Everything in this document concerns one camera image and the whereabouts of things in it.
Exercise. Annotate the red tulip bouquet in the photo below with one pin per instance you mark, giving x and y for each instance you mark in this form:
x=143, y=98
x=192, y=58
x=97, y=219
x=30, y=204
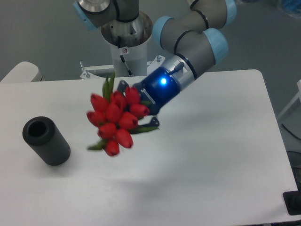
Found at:
x=116, y=116

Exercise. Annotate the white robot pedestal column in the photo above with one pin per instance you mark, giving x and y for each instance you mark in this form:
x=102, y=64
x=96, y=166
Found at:
x=128, y=41

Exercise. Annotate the blue plastic bag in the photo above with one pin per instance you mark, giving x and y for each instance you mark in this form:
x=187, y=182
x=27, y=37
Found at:
x=290, y=8

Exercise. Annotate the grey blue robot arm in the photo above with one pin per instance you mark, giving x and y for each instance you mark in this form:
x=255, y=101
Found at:
x=170, y=53

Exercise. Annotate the black ribbed cylindrical vase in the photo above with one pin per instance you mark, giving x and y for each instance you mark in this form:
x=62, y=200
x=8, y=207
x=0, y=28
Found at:
x=43, y=136

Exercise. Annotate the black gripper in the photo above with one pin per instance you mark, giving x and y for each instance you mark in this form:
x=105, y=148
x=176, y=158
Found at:
x=158, y=88

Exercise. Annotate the white frame at right edge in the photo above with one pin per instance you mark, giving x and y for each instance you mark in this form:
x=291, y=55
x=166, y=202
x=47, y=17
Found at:
x=291, y=106

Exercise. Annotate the white rounded side table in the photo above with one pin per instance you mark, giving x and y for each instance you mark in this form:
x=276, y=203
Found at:
x=22, y=73

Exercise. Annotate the white pedestal base frame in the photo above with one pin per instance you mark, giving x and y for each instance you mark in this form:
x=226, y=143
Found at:
x=101, y=71

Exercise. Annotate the black device at table edge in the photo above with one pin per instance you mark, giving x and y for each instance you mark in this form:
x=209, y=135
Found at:
x=293, y=202

